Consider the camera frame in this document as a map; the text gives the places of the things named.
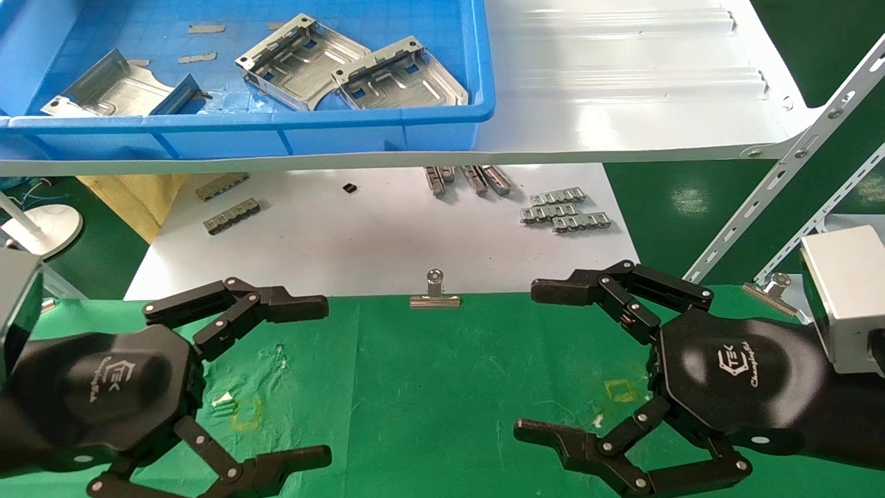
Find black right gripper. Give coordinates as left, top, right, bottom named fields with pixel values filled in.
left=514, top=260, right=832, bottom=498

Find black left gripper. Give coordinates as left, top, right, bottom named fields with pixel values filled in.
left=12, top=277, right=333, bottom=498

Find stamped sheet metal bracket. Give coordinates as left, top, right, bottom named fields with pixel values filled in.
left=330, top=36, right=469, bottom=110
left=235, top=13, right=372, bottom=111

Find green table cloth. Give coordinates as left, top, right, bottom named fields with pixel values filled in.
left=0, top=284, right=885, bottom=498

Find yellow woven bag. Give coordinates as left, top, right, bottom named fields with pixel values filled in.
left=76, top=173, right=187, bottom=244

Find grey perforated angle bar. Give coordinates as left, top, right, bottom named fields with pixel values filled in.
left=41, top=263, right=87, bottom=299

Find blue plastic bin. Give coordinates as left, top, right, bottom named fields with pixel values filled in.
left=0, top=0, right=496, bottom=161

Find white perforated angle bar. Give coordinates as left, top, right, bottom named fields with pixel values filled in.
left=683, top=35, right=885, bottom=286
left=754, top=142, right=885, bottom=284

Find white metal shelf panel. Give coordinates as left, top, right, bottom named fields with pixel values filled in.
left=0, top=0, right=823, bottom=177

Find white round stand base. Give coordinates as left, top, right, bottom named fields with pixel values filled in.
left=0, top=190, right=84, bottom=261

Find bent sheet metal part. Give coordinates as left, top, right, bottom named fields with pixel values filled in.
left=40, top=48, right=212, bottom=117

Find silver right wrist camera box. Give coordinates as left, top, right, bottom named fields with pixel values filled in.
left=800, top=225, right=885, bottom=378

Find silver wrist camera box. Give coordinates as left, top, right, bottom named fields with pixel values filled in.
left=0, top=248, right=44, bottom=388
left=800, top=225, right=885, bottom=378

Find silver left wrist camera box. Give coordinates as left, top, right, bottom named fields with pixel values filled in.
left=0, top=248, right=44, bottom=388

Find thin blue cables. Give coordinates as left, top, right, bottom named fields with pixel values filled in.
left=0, top=176, right=70, bottom=208

